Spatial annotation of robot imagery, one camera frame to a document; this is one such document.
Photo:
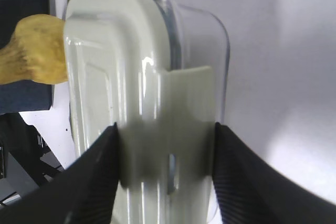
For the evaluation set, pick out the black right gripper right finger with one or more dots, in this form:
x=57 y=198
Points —
x=248 y=190

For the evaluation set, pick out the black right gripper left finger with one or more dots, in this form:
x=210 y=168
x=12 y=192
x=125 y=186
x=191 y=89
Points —
x=83 y=193

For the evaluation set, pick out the yellow pear-shaped squash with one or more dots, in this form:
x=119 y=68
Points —
x=35 y=51

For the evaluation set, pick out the dark blue lunch bag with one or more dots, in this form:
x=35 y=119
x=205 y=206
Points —
x=21 y=91

